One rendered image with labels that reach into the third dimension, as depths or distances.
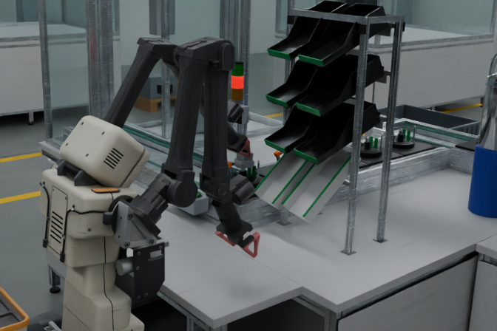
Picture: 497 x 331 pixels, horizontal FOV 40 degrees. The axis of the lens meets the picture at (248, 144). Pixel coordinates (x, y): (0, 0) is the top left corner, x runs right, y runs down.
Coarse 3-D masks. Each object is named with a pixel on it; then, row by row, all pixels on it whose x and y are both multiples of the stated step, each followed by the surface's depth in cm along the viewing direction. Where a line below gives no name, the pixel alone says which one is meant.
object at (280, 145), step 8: (296, 112) 244; (304, 112) 246; (288, 120) 243; (296, 120) 245; (304, 120) 246; (312, 120) 233; (320, 120) 234; (288, 128) 244; (296, 128) 243; (304, 128) 241; (312, 128) 233; (272, 136) 241; (280, 136) 242; (288, 136) 240; (296, 136) 238; (304, 136) 233; (272, 144) 236; (280, 144) 237; (288, 144) 235; (296, 144) 232
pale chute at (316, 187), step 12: (336, 156) 237; (348, 156) 233; (312, 168) 235; (324, 168) 236; (336, 168) 232; (348, 168) 226; (300, 180) 234; (312, 180) 236; (324, 180) 232; (336, 180) 225; (300, 192) 235; (312, 192) 232; (324, 192) 223; (288, 204) 233; (300, 204) 232; (312, 204) 222; (324, 204) 225; (300, 216) 228; (312, 216) 223
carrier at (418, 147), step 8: (400, 136) 326; (408, 136) 328; (384, 144) 328; (400, 144) 322; (408, 144) 322; (416, 144) 330; (424, 144) 330; (400, 152) 315; (408, 152) 316; (416, 152) 318
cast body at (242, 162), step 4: (244, 152) 262; (240, 156) 262; (244, 156) 261; (252, 156) 263; (236, 160) 262; (240, 160) 261; (244, 160) 261; (248, 160) 263; (252, 160) 264; (236, 164) 262; (240, 164) 260; (244, 164) 261; (248, 164) 263; (252, 164) 264
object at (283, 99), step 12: (336, 60) 231; (300, 72) 241; (312, 72) 243; (324, 72) 230; (288, 84) 239; (300, 84) 238; (312, 84) 229; (276, 96) 237; (288, 96) 233; (300, 96) 228
